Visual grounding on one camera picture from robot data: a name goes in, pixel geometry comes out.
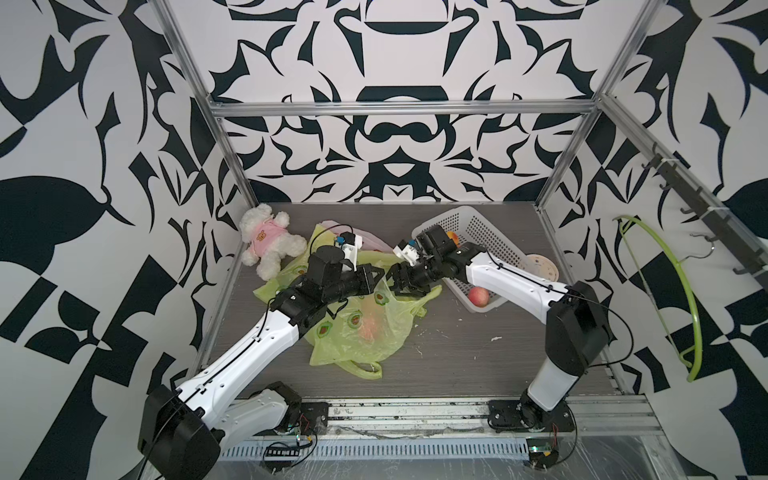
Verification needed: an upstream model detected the yellow fruit upper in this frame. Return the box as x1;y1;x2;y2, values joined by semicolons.
446;231;461;247

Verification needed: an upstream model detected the white plush bear pink shirt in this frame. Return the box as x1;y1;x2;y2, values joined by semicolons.
238;204;308;282

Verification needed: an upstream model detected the green hoop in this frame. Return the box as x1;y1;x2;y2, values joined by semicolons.
614;215;704;383

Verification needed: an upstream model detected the green avocado print plastic bag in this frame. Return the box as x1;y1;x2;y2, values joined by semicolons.
244;244;442;379

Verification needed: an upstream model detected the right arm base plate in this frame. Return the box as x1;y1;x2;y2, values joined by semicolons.
487;399;577;433

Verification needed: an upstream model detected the black wall hook rail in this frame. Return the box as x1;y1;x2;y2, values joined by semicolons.
644;142;767;290

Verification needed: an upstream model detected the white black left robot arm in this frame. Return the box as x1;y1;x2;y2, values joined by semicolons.
138;245;385;479

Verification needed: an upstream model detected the green circuit board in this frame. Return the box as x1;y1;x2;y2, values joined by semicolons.
525;438;559;471

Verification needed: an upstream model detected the white perforated plastic basket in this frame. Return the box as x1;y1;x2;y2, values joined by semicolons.
411;206;539;313

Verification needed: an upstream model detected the beige round perforated disc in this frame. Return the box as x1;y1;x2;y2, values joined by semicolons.
527;254;560;282

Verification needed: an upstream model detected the pink apple print plastic bag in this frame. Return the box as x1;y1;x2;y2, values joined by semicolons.
310;220;392;253

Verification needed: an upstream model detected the red peach basket front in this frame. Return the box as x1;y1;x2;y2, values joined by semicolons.
468;286;490;308

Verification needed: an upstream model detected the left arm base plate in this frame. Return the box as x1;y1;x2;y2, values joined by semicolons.
278;401;330;435

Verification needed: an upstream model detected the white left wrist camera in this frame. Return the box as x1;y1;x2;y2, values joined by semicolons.
335;231;363;272

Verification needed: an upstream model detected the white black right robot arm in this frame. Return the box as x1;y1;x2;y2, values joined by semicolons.
386;241;614;431

